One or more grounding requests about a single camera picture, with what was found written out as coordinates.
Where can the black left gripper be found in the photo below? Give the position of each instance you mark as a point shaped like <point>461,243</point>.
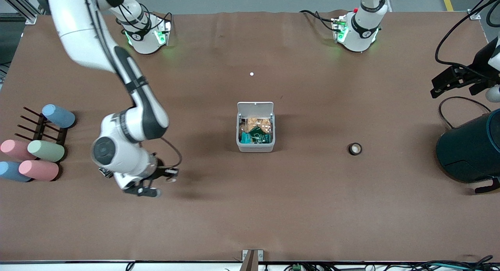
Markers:
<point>481,59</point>

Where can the metal table edge bracket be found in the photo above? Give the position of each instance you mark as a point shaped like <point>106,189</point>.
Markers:
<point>252,260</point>

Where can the black tissue packet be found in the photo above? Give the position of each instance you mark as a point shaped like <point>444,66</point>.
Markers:
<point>104,172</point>

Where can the green printed packet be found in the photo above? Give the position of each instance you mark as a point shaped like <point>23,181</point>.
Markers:
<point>261,137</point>

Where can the black tape roll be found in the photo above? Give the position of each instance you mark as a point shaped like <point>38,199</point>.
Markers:
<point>354,148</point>

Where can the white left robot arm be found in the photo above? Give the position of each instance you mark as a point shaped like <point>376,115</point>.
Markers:
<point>363,29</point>

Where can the golden snack wrapper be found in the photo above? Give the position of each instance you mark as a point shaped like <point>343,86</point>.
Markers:
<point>254,123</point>

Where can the white lidded trash bin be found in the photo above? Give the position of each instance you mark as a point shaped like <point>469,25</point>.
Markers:
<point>256,146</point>

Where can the pink cylindrical cup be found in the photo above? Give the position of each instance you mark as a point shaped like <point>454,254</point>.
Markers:
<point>17,150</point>
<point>38,170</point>

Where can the aluminium frame profile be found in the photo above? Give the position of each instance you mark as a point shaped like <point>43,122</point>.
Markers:
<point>17,5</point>

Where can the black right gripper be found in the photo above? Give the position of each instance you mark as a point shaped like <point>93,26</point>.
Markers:
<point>159,172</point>

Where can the blue cylindrical cup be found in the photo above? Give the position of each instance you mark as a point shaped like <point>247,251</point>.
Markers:
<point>13,171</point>
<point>58,115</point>

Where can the teal cloth item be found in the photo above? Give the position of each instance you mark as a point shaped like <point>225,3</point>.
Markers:
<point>245,137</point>

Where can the dark wooden peg rack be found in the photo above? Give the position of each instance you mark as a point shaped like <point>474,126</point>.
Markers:
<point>41,130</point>

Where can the pale green cylindrical cup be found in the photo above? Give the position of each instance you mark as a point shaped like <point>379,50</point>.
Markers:
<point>46,151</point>

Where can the large dark rounded container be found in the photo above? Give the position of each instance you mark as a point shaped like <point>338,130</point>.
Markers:
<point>468,150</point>

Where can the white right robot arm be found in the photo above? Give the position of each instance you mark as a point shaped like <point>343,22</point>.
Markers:
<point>129,122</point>

